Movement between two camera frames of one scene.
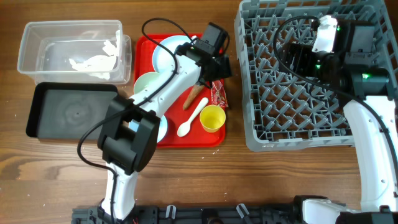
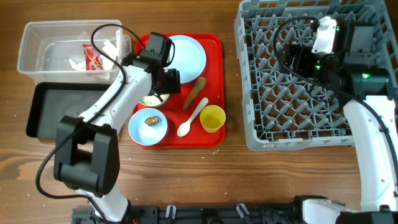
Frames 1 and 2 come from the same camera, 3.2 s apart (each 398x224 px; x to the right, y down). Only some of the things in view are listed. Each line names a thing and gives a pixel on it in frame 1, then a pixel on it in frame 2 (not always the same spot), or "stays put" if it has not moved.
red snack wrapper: x=219 y=96 to x=92 y=61
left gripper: x=222 y=68 to x=173 y=86
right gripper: x=302 y=52 stays put
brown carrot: x=193 y=93 stays put
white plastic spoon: x=185 y=127 stays put
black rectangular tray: x=65 y=111 stays put
